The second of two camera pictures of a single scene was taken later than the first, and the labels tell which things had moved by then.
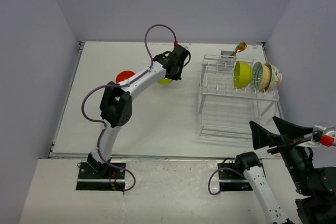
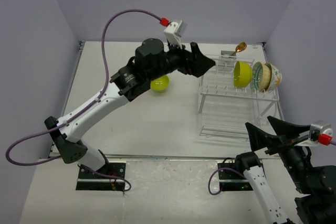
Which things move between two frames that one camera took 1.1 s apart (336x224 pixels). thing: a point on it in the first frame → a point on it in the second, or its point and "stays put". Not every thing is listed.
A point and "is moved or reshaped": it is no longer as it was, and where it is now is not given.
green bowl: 165,81 is moved or reshaped
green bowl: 242,74 stays put
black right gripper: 261,136 stays put
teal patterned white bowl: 261,76 stays put
